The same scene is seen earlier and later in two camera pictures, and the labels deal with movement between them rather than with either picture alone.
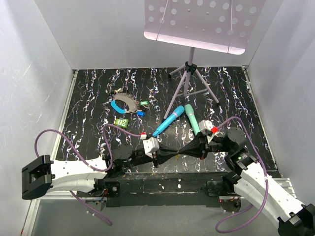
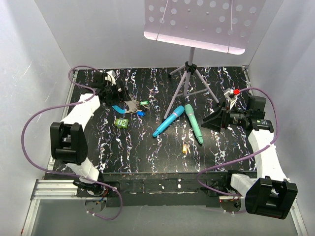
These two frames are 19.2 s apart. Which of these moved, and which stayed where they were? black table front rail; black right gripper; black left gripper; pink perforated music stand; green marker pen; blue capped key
Moved: black left gripper; black right gripper
Stayed: black table front rail; green marker pen; blue capped key; pink perforated music stand
